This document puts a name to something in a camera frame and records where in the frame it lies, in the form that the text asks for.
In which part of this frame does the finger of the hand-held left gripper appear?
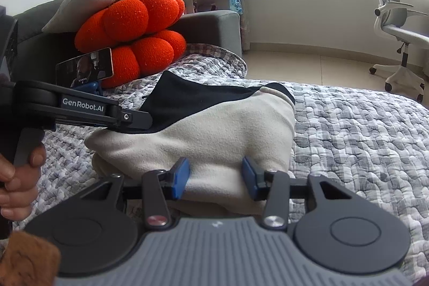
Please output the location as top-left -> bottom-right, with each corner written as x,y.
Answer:
97,104 -> 154,134

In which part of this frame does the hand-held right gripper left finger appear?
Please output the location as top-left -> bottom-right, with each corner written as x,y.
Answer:
79,157 -> 191,230

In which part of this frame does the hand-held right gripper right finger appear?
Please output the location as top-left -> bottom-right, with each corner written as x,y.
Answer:
242,157 -> 356,229

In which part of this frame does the cream and black sweatshirt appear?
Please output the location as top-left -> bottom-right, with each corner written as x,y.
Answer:
84,70 -> 296,216

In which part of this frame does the person's left hand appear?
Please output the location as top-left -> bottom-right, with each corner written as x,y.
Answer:
0,142 -> 47,223

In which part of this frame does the blue phone stand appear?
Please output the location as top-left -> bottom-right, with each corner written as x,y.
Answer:
72,80 -> 104,96

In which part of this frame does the smartphone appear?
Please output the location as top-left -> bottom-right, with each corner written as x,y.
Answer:
55,47 -> 114,89

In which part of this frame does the orange knot cushion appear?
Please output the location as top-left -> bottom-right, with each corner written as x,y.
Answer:
74,0 -> 187,89

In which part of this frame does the grey checked quilted blanket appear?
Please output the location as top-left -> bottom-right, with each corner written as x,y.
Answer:
32,43 -> 429,273

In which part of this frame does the grey sofa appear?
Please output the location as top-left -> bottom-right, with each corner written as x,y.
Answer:
13,0 -> 242,59

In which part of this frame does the brown fuzzy cloth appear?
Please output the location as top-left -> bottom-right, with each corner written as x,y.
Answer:
0,230 -> 61,286

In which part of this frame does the white office chair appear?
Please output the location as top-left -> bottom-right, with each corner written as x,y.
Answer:
367,0 -> 429,102

